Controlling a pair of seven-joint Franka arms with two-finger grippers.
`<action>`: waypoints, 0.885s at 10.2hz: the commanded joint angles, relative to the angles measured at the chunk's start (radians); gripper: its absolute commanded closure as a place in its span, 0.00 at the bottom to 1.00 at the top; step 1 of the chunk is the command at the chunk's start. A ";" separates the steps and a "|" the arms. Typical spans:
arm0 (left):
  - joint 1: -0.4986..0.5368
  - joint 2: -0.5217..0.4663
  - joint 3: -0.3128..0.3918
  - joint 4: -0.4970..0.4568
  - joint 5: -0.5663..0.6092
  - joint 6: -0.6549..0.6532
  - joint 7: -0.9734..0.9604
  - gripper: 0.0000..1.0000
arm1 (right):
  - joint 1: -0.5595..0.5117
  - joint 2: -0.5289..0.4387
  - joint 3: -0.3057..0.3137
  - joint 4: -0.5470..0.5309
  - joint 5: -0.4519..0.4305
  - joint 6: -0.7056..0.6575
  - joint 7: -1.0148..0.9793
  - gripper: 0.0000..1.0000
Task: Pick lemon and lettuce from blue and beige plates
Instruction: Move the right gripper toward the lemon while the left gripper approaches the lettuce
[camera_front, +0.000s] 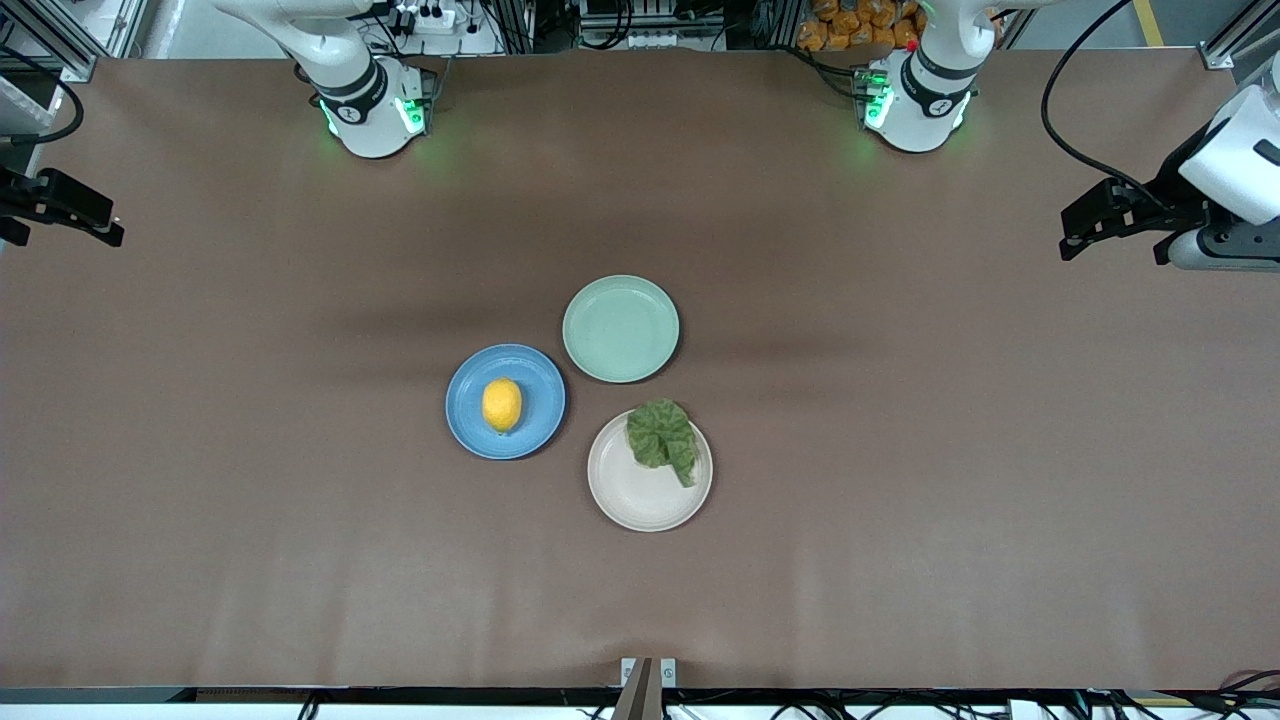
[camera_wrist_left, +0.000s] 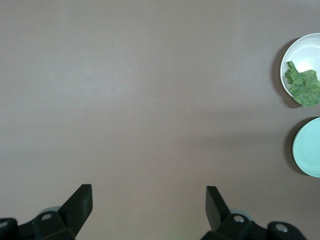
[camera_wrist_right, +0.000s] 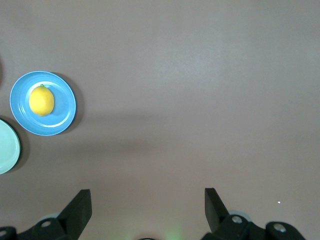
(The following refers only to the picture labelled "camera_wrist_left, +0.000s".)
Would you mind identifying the mint green round plate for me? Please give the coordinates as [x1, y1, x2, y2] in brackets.
[292, 116, 320, 179]

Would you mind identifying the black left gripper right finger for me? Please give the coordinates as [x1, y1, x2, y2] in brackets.
[199, 185, 253, 240]

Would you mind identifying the beige round plate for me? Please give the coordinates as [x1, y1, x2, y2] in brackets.
[279, 33, 320, 108]

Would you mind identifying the green lettuce leaf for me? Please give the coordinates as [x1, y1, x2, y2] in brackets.
[284, 60, 320, 108]

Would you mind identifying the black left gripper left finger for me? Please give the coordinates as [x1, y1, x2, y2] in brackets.
[32, 184, 93, 240]

